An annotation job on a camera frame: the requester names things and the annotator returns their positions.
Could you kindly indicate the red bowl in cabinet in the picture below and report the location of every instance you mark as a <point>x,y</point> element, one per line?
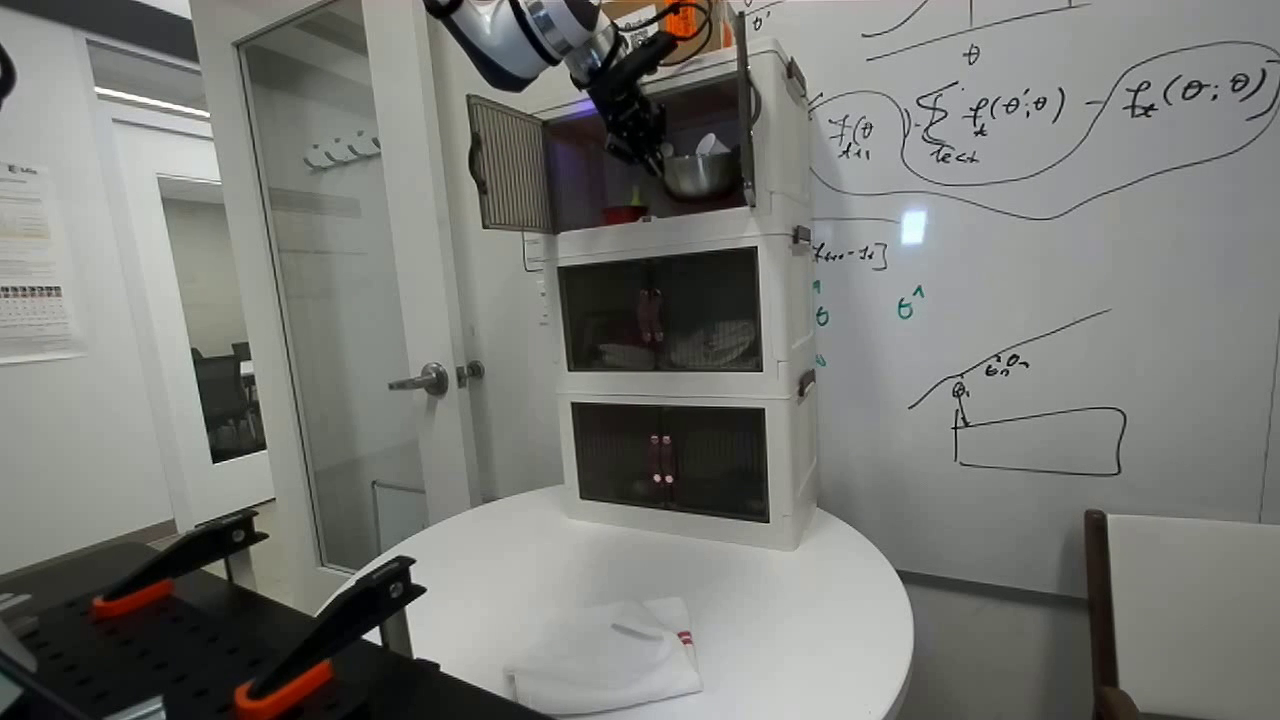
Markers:
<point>622,214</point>

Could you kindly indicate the black perforated workbench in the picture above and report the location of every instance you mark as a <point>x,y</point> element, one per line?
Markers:
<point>189,655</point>

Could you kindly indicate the black orange clamp left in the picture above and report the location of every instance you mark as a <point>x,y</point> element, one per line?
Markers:
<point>213,541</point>

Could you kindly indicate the black orange clamp right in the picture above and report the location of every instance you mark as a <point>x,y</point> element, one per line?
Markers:
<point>374,603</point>

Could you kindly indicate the cardboard box on cabinet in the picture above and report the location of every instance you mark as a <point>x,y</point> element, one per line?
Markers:
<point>696,27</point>

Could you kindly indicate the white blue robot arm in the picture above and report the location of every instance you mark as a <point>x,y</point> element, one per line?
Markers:
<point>518,40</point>

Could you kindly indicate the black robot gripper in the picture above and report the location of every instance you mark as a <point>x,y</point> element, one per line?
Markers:
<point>632,121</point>

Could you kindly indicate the glass door white frame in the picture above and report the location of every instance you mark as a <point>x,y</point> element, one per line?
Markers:
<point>334,170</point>

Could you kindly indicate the wall whiteboard with drawings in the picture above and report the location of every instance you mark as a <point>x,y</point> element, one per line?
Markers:
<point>1046,268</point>

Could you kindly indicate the open translucent cabinet door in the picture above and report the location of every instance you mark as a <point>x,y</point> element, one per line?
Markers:
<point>508,170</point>

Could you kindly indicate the white three-tier storage cabinet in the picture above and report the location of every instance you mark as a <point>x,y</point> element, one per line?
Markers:
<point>686,341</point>

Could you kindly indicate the white folded cloth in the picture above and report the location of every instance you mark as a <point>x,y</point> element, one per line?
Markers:
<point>608,659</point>

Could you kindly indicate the silver door handle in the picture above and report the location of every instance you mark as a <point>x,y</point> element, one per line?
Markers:
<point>430,383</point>

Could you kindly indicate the silver metal bowl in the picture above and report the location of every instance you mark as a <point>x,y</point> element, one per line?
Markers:
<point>701,170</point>

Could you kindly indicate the black orange clamp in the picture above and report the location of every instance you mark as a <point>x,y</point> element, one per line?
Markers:
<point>374,603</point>
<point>213,541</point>

